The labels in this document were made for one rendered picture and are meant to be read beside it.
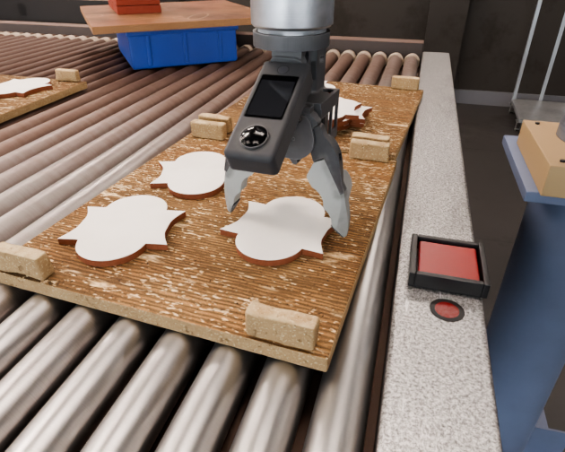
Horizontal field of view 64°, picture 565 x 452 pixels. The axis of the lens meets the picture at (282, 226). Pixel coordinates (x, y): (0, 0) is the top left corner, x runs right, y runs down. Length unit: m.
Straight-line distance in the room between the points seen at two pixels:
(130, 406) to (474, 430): 0.25
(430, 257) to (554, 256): 0.51
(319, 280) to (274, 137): 0.15
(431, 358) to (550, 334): 0.69
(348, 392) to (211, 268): 0.18
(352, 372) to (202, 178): 0.35
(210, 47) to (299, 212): 0.93
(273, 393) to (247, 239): 0.18
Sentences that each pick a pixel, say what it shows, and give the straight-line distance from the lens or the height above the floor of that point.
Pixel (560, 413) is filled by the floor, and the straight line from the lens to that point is 1.71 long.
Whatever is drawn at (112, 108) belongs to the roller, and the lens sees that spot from 1.05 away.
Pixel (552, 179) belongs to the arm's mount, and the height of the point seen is 0.90.
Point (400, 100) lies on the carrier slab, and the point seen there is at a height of 0.94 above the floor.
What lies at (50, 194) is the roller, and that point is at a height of 0.92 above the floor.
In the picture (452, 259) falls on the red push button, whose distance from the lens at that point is 0.51.
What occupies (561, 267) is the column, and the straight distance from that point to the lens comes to 0.99.
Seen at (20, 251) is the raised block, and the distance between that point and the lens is 0.50.
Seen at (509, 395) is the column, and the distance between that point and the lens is 1.22.
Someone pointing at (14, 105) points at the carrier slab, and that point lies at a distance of 1.09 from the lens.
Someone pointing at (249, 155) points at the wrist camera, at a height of 1.06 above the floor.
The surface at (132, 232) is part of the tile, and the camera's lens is 0.52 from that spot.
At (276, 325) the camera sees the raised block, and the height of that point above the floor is 0.96.
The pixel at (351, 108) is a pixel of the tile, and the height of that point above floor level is 0.97.
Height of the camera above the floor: 1.21
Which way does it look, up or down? 32 degrees down
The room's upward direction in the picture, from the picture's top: straight up
